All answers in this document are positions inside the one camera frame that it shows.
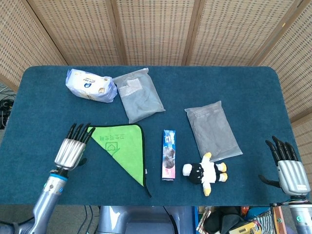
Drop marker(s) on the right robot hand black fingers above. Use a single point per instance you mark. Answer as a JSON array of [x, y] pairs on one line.
[[293, 175]]

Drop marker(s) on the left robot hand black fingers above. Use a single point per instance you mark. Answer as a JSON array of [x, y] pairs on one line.
[[69, 152]]

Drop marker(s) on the grey and green microfiber cloth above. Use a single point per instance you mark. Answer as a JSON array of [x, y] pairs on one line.
[[122, 151]]

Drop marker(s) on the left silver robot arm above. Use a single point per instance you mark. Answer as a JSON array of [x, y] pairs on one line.
[[46, 202]]

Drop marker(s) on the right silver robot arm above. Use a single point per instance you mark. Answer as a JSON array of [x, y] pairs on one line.
[[302, 217]]

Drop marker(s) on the brown wooden box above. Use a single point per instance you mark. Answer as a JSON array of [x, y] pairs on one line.
[[278, 218]]

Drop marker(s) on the black white striped item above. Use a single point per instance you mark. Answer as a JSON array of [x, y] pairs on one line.
[[264, 220]]

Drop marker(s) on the yellow black tool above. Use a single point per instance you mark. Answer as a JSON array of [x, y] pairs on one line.
[[248, 229]]

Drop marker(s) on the white purple tissue pack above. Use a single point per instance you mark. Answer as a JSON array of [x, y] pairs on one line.
[[90, 85]]

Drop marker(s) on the black bag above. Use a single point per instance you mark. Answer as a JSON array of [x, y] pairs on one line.
[[221, 220]]

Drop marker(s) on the frosted bag with blue-grey towel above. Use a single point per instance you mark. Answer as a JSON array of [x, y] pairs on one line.
[[139, 100]]

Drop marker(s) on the black and white plush toy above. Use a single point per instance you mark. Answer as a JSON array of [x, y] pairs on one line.
[[202, 171]]

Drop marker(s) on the frosted bag with grey towel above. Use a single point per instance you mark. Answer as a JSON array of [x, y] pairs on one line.
[[212, 131]]

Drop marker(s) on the blue cookie box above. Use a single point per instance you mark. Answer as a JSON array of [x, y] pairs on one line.
[[168, 156]]

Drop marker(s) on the grey-blue robot torso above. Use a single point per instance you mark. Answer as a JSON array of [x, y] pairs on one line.
[[146, 219]]

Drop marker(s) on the teal carpet table cover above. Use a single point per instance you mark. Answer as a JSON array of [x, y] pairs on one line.
[[219, 85]]

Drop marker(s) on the wooden rattan folding screen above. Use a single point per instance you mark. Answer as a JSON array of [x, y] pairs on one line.
[[156, 31]]

